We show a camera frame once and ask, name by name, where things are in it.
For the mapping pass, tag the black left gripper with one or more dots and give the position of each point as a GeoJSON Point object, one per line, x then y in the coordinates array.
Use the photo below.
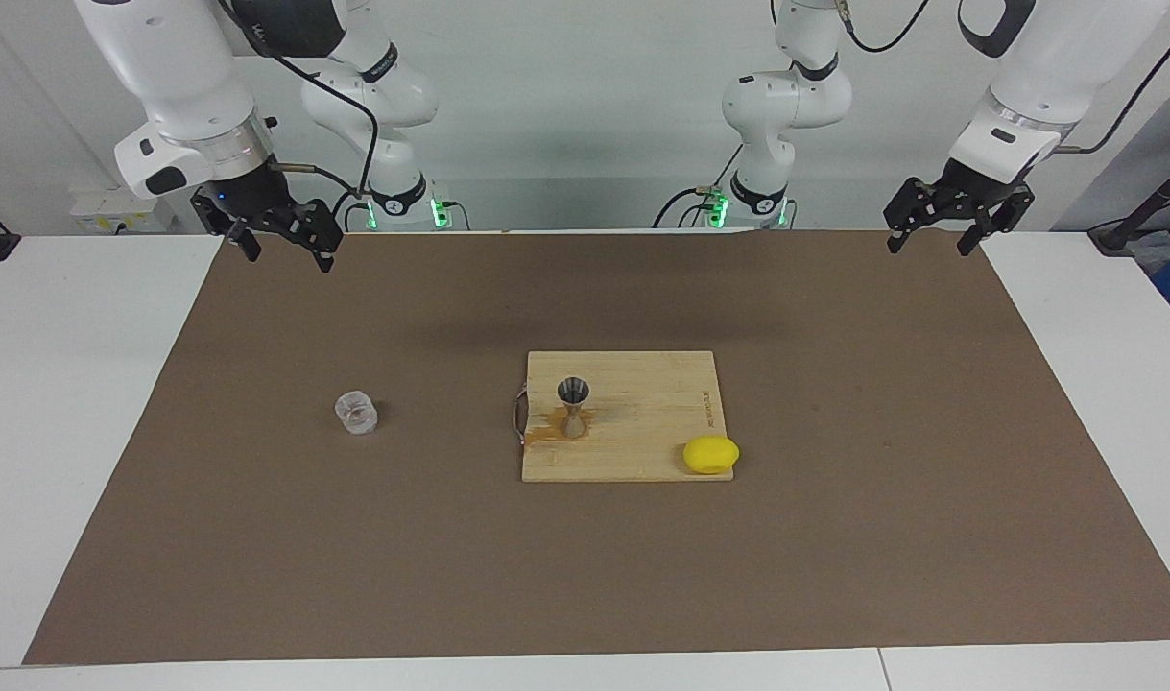
{"type": "Point", "coordinates": [968, 192]}

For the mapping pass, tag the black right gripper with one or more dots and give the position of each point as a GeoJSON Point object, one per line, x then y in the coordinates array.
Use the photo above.
{"type": "Point", "coordinates": [249, 203]}

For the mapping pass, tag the small clear glass cup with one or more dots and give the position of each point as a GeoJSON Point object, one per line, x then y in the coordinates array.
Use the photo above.
{"type": "Point", "coordinates": [356, 415]}

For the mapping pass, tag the steel double jigger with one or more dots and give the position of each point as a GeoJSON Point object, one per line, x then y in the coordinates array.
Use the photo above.
{"type": "Point", "coordinates": [574, 422]}

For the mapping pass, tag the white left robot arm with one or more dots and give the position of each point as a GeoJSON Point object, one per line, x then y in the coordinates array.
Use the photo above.
{"type": "Point", "coordinates": [786, 106]}

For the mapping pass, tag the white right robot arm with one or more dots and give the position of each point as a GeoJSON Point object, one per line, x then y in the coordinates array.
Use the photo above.
{"type": "Point", "coordinates": [181, 67]}

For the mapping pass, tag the black stand pole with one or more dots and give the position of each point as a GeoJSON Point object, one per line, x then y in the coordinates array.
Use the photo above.
{"type": "Point", "coordinates": [1151, 202]}

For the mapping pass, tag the yellow lemon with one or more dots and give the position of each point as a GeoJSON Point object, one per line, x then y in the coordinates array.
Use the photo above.
{"type": "Point", "coordinates": [711, 455]}

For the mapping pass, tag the brown table mat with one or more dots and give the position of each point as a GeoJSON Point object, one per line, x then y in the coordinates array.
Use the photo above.
{"type": "Point", "coordinates": [584, 576]}

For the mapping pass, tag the white wall socket box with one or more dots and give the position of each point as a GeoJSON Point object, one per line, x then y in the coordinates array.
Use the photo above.
{"type": "Point", "coordinates": [114, 206]}

